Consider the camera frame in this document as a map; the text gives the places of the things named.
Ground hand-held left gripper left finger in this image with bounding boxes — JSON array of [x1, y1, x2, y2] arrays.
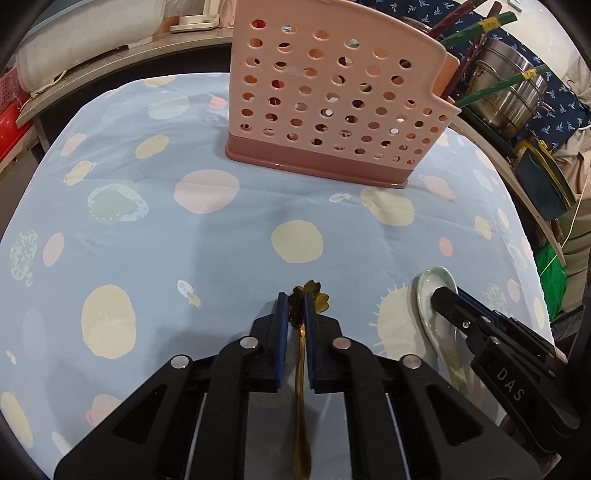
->
[[53, 292, 291, 480]]

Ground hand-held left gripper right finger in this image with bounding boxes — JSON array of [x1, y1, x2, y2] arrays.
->
[[302, 292, 542, 480]]

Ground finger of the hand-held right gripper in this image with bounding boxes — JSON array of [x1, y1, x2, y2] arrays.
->
[[431, 286, 504, 358], [456, 287, 513, 330]]

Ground white green ceramic spoon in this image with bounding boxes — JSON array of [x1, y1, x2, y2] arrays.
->
[[417, 265, 478, 393]]

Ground gold metal spoon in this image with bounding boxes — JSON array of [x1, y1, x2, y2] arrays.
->
[[287, 279, 331, 480]]

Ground green chopstick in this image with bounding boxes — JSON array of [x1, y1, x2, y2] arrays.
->
[[441, 11, 519, 48], [455, 65, 553, 108]]

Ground pink perforated utensil holder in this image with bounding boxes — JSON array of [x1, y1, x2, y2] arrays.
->
[[225, 0, 462, 189]]

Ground dark red chopstick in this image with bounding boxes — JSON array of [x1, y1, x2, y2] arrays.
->
[[445, 1, 504, 100]]

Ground green plastic bag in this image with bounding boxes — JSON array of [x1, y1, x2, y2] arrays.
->
[[536, 242, 568, 319]]

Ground blue dotted printed blanket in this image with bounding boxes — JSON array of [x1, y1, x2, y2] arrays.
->
[[0, 74, 555, 480]]

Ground beige hanging clothes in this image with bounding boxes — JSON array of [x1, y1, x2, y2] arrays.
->
[[566, 83, 591, 287]]

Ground stainless steel steamer pot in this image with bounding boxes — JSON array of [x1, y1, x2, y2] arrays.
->
[[462, 37, 552, 139]]

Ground blue floral cloth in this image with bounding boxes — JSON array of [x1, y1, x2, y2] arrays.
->
[[365, 0, 591, 153]]

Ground red plastic basin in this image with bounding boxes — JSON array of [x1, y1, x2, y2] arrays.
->
[[0, 104, 33, 162]]

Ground grey lidded plastic box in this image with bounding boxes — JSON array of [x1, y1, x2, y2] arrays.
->
[[14, 0, 171, 86]]

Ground pink plastic basket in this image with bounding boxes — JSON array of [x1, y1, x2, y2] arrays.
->
[[0, 69, 21, 100]]

